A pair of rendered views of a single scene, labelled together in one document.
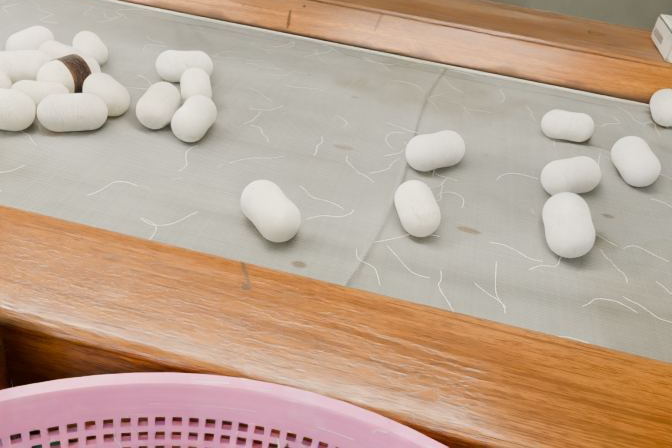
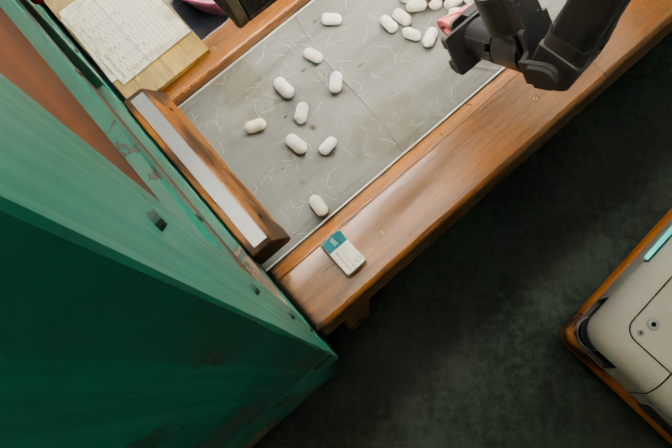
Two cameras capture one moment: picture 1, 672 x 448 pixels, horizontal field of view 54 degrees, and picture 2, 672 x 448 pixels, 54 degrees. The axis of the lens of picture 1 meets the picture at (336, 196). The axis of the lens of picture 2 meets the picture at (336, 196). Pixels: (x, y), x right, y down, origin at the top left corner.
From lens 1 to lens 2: 1.09 m
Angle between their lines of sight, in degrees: 69
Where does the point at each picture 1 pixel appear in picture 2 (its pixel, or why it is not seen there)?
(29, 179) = not seen: outside the picture
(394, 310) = (276, 12)
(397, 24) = (434, 140)
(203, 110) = (385, 22)
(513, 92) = (369, 163)
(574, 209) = (281, 83)
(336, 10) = (458, 121)
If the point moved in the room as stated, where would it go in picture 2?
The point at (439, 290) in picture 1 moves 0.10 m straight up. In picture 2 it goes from (288, 45) to (280, 13)
